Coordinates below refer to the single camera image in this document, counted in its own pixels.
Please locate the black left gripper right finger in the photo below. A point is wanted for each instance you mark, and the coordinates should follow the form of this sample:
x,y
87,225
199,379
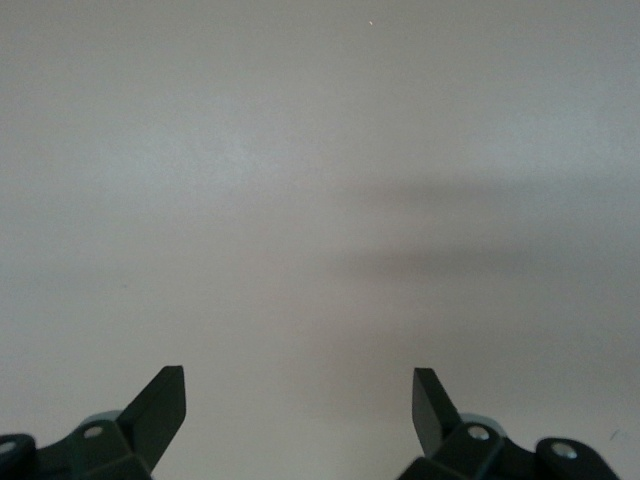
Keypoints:
x,y
430,415

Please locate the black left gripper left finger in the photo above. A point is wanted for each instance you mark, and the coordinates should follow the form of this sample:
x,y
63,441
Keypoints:
x,y
160,410

